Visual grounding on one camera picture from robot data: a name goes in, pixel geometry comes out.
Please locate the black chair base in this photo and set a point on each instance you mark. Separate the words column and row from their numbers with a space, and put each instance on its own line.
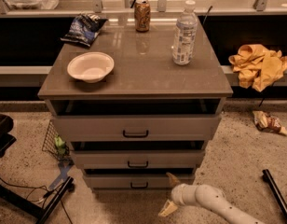
column 6, row 139

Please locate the grey top drawer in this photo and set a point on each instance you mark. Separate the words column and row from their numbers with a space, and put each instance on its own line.
column 137, row 127

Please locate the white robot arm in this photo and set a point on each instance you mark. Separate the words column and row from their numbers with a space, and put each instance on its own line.
column 204, row 196

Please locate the brown snack wrapper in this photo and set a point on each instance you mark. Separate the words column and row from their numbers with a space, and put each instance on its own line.
column 267, row 123

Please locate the black right base leg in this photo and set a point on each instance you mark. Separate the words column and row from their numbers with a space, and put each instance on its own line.
column 267, row 177

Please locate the green object in basket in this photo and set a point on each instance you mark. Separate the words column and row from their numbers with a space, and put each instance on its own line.
column 60, row 145

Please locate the clear plastic water bottle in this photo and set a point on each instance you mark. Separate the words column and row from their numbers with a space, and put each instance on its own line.
column 185, row 34

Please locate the wire mesh basket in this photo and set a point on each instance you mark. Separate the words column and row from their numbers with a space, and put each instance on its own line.
column 49, row 146

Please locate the grey drawer cabinet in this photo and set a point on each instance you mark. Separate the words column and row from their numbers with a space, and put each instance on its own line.
column 144, row 81

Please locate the orange soda can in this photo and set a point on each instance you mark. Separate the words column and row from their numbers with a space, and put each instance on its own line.
column 142, row 15

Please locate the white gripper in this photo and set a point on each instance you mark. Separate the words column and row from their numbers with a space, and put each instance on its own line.
column 178, row 194

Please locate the grey bottom drawer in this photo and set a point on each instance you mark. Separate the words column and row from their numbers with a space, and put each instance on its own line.
column 127, row 181

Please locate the blue chip bag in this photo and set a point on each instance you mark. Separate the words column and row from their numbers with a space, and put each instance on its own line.
column 84, row 29

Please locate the white paper bowl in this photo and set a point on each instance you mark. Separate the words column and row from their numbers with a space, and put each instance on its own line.
column 91, row 67

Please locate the black left base leg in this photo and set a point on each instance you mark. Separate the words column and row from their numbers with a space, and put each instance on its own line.
column 42, row 209

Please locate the yellow cloth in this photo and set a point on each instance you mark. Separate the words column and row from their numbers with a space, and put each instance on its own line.
column 257, row 66

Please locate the black base leg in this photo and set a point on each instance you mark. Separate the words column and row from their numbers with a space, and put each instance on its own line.
column 267, row 177
column 42, row 209

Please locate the grey drawer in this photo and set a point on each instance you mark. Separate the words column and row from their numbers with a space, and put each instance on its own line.
column 127, row 181
column 137, row 159
column 137, row 127

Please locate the grey middle drawer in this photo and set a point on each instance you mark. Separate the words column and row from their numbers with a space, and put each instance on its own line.
column 137, row 159

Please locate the blue tape cross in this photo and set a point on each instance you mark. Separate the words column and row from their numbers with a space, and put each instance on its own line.
column 64, row 167

